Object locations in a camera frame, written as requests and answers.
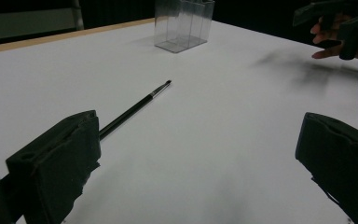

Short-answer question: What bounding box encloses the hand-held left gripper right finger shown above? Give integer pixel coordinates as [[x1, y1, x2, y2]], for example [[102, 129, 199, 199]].
[[295, 112, 358, 224]]

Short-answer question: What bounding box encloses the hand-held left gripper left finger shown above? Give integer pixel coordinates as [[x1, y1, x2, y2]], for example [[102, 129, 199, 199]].
[[5, 109, 102, 224]]

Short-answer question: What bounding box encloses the black makeup brush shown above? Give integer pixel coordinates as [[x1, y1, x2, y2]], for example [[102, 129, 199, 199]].
[[98, 79, 172, 142]]

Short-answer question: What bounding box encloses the clear plastic organizer box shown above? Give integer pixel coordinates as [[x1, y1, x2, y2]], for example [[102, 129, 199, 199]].
[[154, 0, 215, 54]]

